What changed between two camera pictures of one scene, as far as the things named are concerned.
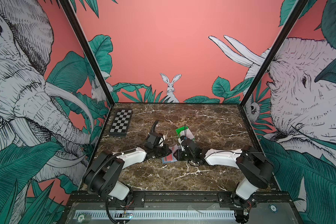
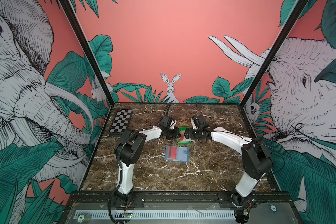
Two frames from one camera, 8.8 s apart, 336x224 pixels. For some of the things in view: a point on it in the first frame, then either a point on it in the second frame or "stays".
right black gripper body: x=183 y=156 to x=194 y=134
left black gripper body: x=160 y=151 to x=172 y=134
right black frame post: x=298 y=8 stays
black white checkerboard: x=121 y=123 stays
